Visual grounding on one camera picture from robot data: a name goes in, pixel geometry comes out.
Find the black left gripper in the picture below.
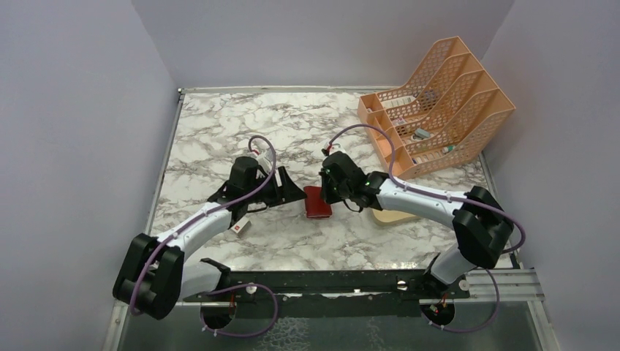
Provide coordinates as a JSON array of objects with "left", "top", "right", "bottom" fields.
[{"left": 246, "top": 166, "right": 307, "bottom": 208}]

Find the red leather card holder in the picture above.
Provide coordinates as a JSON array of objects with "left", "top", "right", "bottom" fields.
[{"left": 303, "top": 186, "right": 333, "bottom": 219}]

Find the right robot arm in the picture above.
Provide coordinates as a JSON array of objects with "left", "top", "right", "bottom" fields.
[{"left": 320, "top": 151, "right": 515, "bottom": 298}]

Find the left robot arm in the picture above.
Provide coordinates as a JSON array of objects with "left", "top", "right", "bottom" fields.
[{"left": 112, "top": 156, "right": 307, "bottom": 320}]

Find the small white card box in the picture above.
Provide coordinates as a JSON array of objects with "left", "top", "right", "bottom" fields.
[{"left": 230, "top": 216, "right": 252, "bottom": 236}]

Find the white box in organizer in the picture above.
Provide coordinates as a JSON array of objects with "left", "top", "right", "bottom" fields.
[{"left": 382, "top": 95, "right": 417, "bottom": 109}]

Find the grey item in organizer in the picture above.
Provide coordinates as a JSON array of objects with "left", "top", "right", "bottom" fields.
[{"left": 412, "top": 128, "right": 433, "bottom": 141}]

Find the green capped tube in organizer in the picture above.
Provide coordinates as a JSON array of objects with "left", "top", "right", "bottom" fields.
[{"left": 441, "top": 145, "right": 455, "bottom": 154}]

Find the peach plastic file organizer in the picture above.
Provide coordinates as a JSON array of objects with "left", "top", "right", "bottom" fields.
[{"left": 358, "top": 37, "right": 515, "bottom": 179}]

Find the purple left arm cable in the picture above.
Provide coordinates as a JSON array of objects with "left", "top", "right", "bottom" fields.
[{"left": 128, "top": 135, "right": 279, "bottom": 339}]

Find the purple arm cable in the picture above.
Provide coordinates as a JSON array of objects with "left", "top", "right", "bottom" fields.
[
  {"left": 128, "top": 135, "right": 279, "bottom": 339},
  {"left": 327, "top": 124, "right": 526, "bottom": 334}
]

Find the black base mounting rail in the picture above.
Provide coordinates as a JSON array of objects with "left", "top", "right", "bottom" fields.
[{"left": 184, "top": 268, "right": 471, "bottom": 306}]

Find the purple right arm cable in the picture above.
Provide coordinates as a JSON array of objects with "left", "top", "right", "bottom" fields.
[{"left": 327, "top": 124, "right": 526, "bottom": 334}]

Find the aluminium frame rail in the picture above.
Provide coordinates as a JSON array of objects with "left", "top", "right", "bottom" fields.
[{"left": 464, "top": 269, "right": 545, "bottom": 302}]

